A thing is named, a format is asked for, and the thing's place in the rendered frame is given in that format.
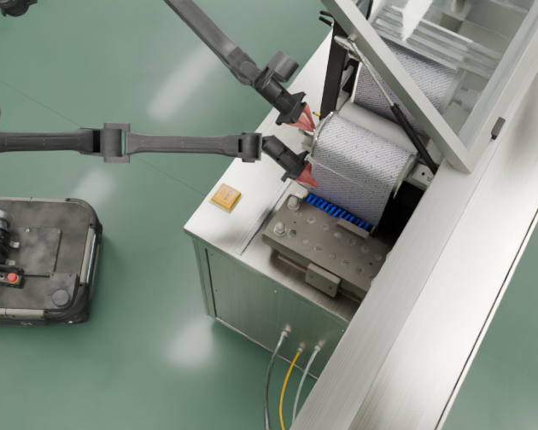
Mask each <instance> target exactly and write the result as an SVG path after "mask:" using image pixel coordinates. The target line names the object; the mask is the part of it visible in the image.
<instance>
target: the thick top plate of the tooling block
mask: <svg viewBox="0 0 538 430"><path fill-rule="evenodd" d="M291 196H293V194H291V193H289V195H288V197H287V198H286V200H285V201H284V203H283V204H282V205H281V207H280V208H279V209H278V211H277V213H276V214H275V216H274V217H273V218H272V220H271V222H270V223H269V224H268V225H267V227H266V229H265V230H264V232H263V233H262V242H264V243H265V244H267V245H268V246H270V247H272V248H274V249H276V250H278V251H279V252H281V253H283V254H285V255H286V256H288V257H290V258H292V259H293V260H295V261H297V262H299V263H300V264H303V265H305V266H306V267H308V266H309V265H310V263H311V262H312V263H313V264H315V265H317V266H318V267H320V268H322V269H324V270H326V271H328V272H330V273H331V274H333V275H334V276H337V277H339V278H340V279H341V282H340V286H341V287H343V288H346V289H347V290H348V291H350V292H352V293H354V294H356V295H358V296H360V297H361V298H362V299H364V298H365V296H366V294H367V293H368V291H369V289H370V287H371V281H372V280H373V279H374V278H375V277H377V275H378V273H379V271H380V270H381V269H382V267H383V264H384V263H385V261H386V256H387V254H388V253H389V252H390V251H391V250H392V249H393V248H392V247H389V246H388V245H386V244H384V243H382V242H380V241H378V240H377V239H375V238H373V237H371V236H367V238H366V239H365V241H363V240H361V239H360V238H358V237H357V236H355V235H352V234H350V233H348V232H347V231H346V230H343V229H341V228H339V227H337V226H336V224H337V222H338V221H339V219H338V218H335V217H333V216H331V215H330V214H329V213H327V212H324V211H322V210H320V209H319V208H317V207H316V206H313V205H311V204H309V203H307V202H306V201H304V200H302V202H299V203H300V206H299V208H298V209H297V210H290V209H289V208H288V201H289V199H290V197H291ZM278 222H284V224H285V228H286V233H285V235H283V236H278V235H276V234H275V233H274V228H275V225H276V224H277V223H278Z"/></svg>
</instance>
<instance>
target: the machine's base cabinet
mask: <svg viewBox="0 0 538 430"><path fill-rule="evenodd" d="M192 240H193V244H194V249H195V254H196V262H197V267H198V272H199V277H200V281H201V286H202V295H203V299H204V304H205V309H206V313H207V315H208V316H210V317H212V318H213V319H215V320H217V321H218V322H220V323H222V324H224V325H225V326H226V327H228V328H230V329H232V330H233V331H235V332H237V333H238V334H240V335H241V336H243V337H245V338H246V339H248V340H250V341H252V342H254V343H255V344H256V345H258V346H260V347H262V348H263V349H265V350H266V351H268V352H270V353H271V354H273V352H274V350H275V347H276V345H277V343H278V341H279V339H280V337H281V335H280V334H281V332H282V331H284V332H286V333H287V334H288V335H289V336H288V338H287V339H284V342H283V344H282V345H281V347H280V349H279V352H278V354H277V357H278V358H280V359H282V360H283V361H285V362H286V363H288V364H290V365H291V364H292V362H293V360H294V358H295V356H296V354H297V352H296V351H297V349H298V348H301V349H302V350H303V352H302V354H299V356H298V358H297V359H296V361H295V364H294V366H293V367H295V368H296V369H299V370H300V371H301V372H302V373H304V371H305V369H306V367H307V364H308V362H309V360H310V358H311V356H312V355H313V352H314V349H313V348H314V347H315V346H319V347H320V348H321V350H320V351H319V352H317V354H316V356H315V358H314V359H313V362H312V364H311V366H310V368H309V370H308V372H307V375H308V376H310V377H311V378H313V379H315V380H316V381H317V380H318V378H319V377H320V375H321V373H322V372H323V370H324V368H325V366H326V364H327V363H328V361H329V360H330V357H331V355H332V354H333V352H334V350H335V349H336V347H337V345H338V343H339V342H340V340H341V338H342V337H343V335H344V333H345V331H346V330H347V328H348V327H347V326H346V325H344V324H342V323H340V322H338V321H337V320H335V319H334V318H332V317H330V316H328V315H326V314H324V313H323V312H322V311H319V310H318V309H316V308H314V307H312V306H311V305H309V304H308V303H306V302H304V301H302V300H301V299H298V298H296V297H295V296H294V295H292V294H290V293H288V292H286V291H285V290H283V289H282V288H280V287H278V286H276V285H274V284H273V283H271V282H269V281H268V280H266V279H264V278H263V277H261V276H258V275H257V274H255V273H254V272H252V271H251V270H248V269H246V268H245V267H243V266H241V265H240V264H238V263H236V262H235V261H233V260H231V259H229V258H227V257H226V256H224V255H223V254H221V253H219V252H217V251H215V250H213V249H212V248H211V247H208V246H207V245H205V244H203V243H201V242H200V241H198V240H197V239H195V238H193V237H192Z"/></svg>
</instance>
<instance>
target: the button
mask: <svg viewBox="0 0 538 430"><path fill-rule="evenodd" d="M240 196H241V192H240V191H238V190H237V189H234V188H232V187H231V186H229V185H228V184H226V183H222V184H221V185H220V186H219V188H218V189H217V191H216V192H215V193H214V195H213V196H212V198H211V199H212V202H214V203H216V204H218V205H219V206H222V207H224V209H226V210H228V211H230V210H231V209H232V207H233V206H234V205H235V203H236V202H237V200H238V199H239V197H240Z"/></svg>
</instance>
